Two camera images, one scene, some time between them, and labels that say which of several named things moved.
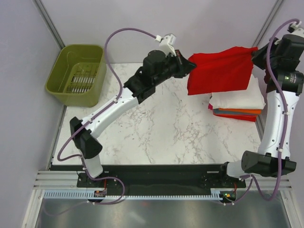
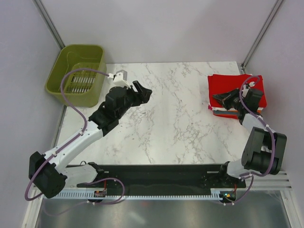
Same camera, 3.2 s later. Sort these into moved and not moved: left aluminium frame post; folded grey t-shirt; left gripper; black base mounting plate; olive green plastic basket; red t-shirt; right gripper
Moved: left gripper; red t-shirt; right gripper
Not moved: folded grey t-shirt; olive green plastic basket; left aluminium frame post; black base mounting plate
